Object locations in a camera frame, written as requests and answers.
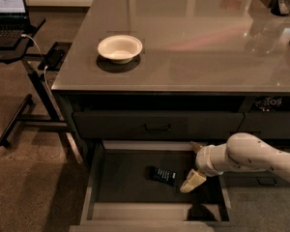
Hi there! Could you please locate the right grey top drawer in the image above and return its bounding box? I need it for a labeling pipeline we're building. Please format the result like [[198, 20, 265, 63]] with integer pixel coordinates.
[[239, 112, 290, 139]]

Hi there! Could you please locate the blue rxbar wrapper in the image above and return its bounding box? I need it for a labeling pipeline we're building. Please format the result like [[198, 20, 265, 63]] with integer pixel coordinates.
[[150, 166, 176, 186]]

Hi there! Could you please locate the right grey bottom drawer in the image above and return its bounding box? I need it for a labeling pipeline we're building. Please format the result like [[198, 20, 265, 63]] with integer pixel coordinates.
[[223, 172, 290, 188]]

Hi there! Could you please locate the black chips bag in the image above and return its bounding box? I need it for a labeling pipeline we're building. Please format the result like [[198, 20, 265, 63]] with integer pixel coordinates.
[[252, 97, 290, 112]]

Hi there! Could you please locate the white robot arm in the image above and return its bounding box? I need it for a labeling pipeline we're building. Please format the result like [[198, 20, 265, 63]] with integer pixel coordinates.
[[180, 132, 290, 193]]

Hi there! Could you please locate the black drawer handle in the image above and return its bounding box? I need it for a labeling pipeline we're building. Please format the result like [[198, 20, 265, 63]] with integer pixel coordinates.
[[144, 124, 171, 132]]

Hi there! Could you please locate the white paper bowl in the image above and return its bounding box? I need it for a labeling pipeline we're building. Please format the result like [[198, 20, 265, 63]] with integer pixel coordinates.
[[98, 35, 143, 64]]

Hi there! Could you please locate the grey counter cabinet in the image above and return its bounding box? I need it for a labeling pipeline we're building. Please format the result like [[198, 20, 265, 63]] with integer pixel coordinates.
[[51, 0, 290, 189]]

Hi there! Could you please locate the white charging cable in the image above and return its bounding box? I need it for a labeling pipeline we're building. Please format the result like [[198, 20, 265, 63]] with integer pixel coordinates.
[[20, 33, 54, 97]]

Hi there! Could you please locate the black laptop stand table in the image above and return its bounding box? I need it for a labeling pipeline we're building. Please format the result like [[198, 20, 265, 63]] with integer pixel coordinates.
[[0, 14, 73, 148]]

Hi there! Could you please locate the open grey middle drawer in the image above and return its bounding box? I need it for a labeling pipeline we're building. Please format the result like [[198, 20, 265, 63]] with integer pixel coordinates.
[[69, 141, 235, 232]]

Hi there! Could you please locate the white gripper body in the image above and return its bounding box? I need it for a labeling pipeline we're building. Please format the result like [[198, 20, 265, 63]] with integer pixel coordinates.
[[195, 145, 222, 177]]

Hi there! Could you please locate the black laptop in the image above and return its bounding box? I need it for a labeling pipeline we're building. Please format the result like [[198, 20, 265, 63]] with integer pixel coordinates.
[[0, 0, 30, 49]]

